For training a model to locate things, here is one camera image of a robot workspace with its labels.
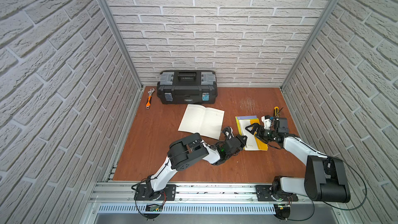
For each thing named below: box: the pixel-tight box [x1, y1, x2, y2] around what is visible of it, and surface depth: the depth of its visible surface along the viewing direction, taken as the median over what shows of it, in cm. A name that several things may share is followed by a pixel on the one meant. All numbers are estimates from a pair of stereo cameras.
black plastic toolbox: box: [156, 70, 219, 105], surface depth 101 cm
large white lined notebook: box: [177, 104, 225, 141], surface depth 104 cm
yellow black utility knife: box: [273, 106, 280, 117], surface depth 105 cm
